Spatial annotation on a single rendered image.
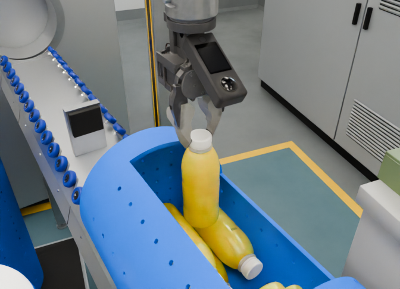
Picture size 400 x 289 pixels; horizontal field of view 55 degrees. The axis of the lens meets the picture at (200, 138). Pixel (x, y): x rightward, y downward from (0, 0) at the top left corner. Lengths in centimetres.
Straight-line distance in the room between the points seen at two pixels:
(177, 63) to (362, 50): 197
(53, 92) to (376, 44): 170
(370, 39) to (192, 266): 205
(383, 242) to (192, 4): 54
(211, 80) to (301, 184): 204
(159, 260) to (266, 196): 189
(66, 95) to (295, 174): 159
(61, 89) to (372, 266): 123
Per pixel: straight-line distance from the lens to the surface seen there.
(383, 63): 237
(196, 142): 63
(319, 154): 282
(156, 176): 78
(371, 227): 81
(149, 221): 57
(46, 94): 158
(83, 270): 191
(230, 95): 52
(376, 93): 243
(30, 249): 176
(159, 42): 131
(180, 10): 54
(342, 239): 227
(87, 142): 119
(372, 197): 76
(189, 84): 57
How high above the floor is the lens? 162
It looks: 35 degrees down
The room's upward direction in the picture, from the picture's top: straight up
